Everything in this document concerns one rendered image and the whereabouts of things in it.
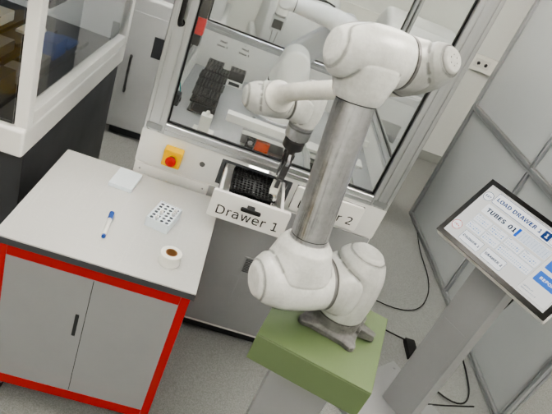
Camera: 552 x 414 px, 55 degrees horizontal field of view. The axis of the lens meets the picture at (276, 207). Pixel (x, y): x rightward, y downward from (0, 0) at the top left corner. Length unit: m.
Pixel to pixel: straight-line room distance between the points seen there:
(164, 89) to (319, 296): 1.00
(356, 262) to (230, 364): 1.25
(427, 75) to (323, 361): 0.79
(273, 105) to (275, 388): 0.89
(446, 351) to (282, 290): 1.25
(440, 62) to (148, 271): 1.03
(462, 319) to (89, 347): 1.47
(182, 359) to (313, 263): 1.28
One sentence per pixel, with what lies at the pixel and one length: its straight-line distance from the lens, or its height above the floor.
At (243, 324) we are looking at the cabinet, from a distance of 2.56.
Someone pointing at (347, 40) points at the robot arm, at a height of 1.65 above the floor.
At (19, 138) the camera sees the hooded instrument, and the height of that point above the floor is 0.88.
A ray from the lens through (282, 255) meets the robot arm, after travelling 1.34.
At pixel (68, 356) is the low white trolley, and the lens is 2.01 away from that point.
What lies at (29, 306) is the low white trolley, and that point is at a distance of 1.90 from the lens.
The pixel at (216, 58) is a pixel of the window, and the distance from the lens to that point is 1.95.
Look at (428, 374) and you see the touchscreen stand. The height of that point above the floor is 0.35.
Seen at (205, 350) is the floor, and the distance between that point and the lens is 2.57.
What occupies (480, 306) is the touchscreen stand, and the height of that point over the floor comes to 0.78.
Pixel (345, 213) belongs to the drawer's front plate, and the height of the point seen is 0.89.
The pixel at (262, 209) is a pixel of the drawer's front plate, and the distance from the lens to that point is 1.87.
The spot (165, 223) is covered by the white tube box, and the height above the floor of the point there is 0.79.
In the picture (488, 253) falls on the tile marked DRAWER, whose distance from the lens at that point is 2.17.
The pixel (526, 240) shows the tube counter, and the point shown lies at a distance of 2.19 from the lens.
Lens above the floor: 1.87
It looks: 30 degrees down
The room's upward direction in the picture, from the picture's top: 23 degrees clockwise
